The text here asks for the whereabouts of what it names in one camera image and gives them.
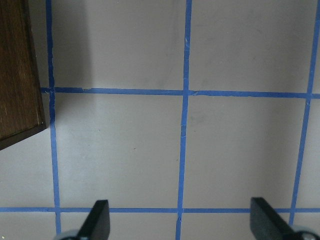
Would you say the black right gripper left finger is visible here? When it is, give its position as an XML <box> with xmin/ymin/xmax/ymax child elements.
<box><xmin>76</xmin><ymin>200</ymin><xmax>111</xmax><ymax>240</ymax></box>

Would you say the dark brown wooden cabinet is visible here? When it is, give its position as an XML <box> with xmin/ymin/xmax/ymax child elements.
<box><xmin>0</xmin><ymin>0</ymin><xmax>47</xmax><ymax>150</ymax></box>

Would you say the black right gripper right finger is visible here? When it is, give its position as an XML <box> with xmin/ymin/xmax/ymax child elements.
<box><xmin>249</xmin><ymin>197</ymin><xmax>304</xmax><ymax>240</ymax></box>

